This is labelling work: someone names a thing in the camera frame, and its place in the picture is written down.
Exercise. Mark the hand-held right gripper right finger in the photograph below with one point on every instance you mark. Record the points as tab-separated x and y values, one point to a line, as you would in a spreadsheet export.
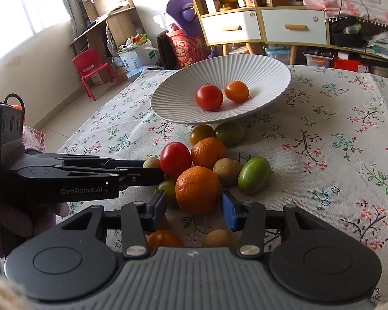
229	213

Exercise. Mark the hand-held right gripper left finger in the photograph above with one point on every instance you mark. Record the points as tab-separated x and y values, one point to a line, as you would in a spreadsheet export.
158	208

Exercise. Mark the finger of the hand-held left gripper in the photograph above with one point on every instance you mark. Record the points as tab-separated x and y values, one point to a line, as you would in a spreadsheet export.
129	163
148	176

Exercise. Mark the small brown kiwi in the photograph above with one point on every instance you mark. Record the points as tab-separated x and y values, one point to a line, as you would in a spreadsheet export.
151	162

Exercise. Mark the small green tomato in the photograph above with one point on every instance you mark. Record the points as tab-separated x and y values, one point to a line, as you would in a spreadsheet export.
168	189

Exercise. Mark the red tomato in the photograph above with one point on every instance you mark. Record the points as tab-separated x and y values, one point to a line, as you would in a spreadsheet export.
209	97
175	159

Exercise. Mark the orange-red tomato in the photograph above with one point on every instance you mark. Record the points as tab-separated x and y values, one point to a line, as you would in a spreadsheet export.
165	239

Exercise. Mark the large orange mandarin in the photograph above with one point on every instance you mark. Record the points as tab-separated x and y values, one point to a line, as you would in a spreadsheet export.
197	190

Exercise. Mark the green oval tomato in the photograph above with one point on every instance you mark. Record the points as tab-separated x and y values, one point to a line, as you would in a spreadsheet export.
254	175

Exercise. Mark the dark olive tomato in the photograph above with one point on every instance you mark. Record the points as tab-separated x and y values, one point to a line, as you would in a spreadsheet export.
201	134

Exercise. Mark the white ribbed plate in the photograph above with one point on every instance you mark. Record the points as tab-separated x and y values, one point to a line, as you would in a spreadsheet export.
181	103

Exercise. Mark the green round tomato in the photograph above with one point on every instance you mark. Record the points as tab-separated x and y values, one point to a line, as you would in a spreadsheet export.
230	133

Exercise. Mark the person's left hand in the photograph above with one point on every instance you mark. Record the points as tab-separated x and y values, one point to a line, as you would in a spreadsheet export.
22	221

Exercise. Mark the plaid cloth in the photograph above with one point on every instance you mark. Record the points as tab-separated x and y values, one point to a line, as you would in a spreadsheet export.
34	137

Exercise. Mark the white box of toys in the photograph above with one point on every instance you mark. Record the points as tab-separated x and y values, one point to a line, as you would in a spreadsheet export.
139	56

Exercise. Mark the red plastic chair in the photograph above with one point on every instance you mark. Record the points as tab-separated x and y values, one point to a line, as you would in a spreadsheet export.
90	63

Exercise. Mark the floral tablecloth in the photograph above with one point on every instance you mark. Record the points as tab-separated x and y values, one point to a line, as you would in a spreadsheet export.
326	155

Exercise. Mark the black flat panel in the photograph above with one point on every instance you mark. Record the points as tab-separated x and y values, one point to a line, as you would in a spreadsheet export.
163	50

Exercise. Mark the orange tomato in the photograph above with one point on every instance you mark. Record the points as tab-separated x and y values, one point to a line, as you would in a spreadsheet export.
236	91

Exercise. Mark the red printed drum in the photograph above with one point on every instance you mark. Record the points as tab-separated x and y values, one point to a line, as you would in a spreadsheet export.
187	50

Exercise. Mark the beige fuzzy clothing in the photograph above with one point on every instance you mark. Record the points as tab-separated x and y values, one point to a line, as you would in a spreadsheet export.
3	292

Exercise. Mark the wooden desk with shelves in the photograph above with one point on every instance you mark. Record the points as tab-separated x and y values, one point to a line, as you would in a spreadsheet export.
123	22

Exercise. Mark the window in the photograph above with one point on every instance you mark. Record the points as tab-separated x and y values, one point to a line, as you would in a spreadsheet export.
19	6

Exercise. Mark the purple plush toy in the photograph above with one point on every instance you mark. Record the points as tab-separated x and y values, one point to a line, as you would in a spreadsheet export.
181	9

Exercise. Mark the blue lid storage box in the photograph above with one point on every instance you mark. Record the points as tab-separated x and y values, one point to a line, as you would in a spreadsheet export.
277	54

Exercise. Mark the white cabinet drawer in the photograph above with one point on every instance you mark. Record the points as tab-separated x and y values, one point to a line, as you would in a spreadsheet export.
228	25
294	27

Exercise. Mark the clear storage box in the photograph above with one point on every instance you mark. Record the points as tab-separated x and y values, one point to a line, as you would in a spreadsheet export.
318	58

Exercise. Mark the white and brown carton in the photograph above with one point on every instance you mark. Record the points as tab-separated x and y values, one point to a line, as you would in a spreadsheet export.
212	3

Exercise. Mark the red flat box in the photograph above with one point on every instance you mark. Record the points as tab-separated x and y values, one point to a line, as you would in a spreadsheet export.
346	64

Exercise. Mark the yellow toy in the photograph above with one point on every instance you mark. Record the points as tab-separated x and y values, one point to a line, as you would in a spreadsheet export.
228	0

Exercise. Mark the wooden shelf cabinet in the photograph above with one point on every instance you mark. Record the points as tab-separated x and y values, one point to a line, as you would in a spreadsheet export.
257	6

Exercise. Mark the orange box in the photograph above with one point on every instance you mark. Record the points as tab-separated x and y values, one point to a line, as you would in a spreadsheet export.
249	0

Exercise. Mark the black open box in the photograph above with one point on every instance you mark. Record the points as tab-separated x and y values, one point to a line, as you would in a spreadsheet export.
346	37

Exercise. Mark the low wooden cabinet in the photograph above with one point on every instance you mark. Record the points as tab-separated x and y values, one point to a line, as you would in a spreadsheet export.
375	57

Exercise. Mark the pile of loose papers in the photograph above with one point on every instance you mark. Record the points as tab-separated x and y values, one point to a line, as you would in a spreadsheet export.
383	43

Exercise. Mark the pink floral cloth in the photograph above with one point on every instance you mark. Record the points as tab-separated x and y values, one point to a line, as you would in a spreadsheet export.
352	8

